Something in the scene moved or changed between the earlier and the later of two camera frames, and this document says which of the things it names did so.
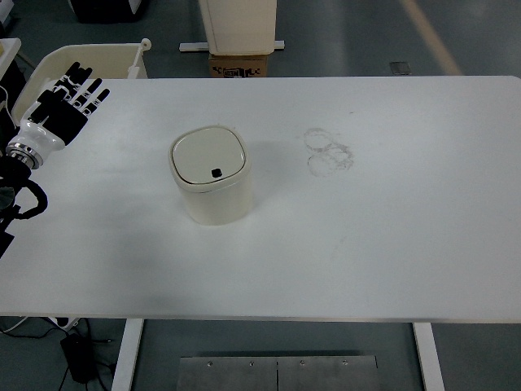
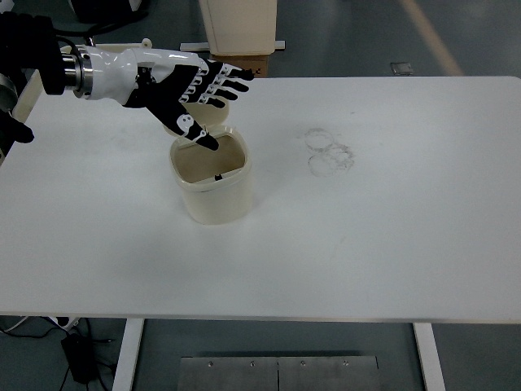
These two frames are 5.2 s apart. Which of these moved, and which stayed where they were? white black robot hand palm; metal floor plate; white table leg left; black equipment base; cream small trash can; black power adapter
Moved: white black robot hand palm; cream small trash can
Stayed: black equipment base; black power adapter; white table leg left; metal floor plate
